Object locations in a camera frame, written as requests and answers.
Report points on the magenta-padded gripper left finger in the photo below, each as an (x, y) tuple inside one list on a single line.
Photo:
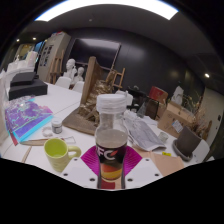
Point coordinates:
[(76, 171)]

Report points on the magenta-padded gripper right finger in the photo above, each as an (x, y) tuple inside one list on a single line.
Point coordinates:
[(143, 171)]

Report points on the clear drink bottle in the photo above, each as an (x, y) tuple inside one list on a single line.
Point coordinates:
[(111, 146)]

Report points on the lime green mug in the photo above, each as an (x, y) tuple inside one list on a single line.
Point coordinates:
[(58, 156)]

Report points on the brown wooden drawing board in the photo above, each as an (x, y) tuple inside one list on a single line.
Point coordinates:
[(166, 163)]

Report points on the small yellow item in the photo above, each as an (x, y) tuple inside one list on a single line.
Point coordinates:
[(166, 154)]

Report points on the small clear glass cup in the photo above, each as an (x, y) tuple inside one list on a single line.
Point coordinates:
[(163, 137)]

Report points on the grey newspaper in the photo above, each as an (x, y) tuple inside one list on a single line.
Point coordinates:
[(143, 131)]

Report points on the small glass jar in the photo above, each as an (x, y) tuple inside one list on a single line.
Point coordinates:
[(56, 126)]

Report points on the thin wooden stick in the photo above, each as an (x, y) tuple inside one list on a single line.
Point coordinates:
[(35, 142), (26, 154)]

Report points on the white tape roll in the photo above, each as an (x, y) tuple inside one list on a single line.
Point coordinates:
[(43, 131)]

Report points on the dry plant in grey pot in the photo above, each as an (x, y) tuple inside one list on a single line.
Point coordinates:
[(186, 141)]

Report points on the brown wooden root sculpture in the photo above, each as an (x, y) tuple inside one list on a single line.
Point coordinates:
[(88, 113)]

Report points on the brown cardboard box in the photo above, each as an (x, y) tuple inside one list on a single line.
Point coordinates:
[(173, 116)]

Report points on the purple and cyan print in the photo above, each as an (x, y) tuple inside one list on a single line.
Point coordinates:
[(26, 118)]

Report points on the white chair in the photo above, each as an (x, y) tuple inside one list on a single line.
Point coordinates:
[(62, 82), (129, 97), (78, 87)]

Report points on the red box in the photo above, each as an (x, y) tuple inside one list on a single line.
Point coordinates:
[(158, 94)]

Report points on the wooden easel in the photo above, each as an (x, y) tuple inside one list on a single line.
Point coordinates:
[(118, 78), (56, 68)]

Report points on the white plaster bust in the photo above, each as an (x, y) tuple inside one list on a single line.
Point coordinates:
[(80, 75), (70, 68)]

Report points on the black flat box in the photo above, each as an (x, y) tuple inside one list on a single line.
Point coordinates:
[(26, 88)]

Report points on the beige cabinet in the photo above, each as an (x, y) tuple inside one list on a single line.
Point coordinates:
[(51, 55)]

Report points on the large black wall screen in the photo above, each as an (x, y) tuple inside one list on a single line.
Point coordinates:
[(95, 51)]

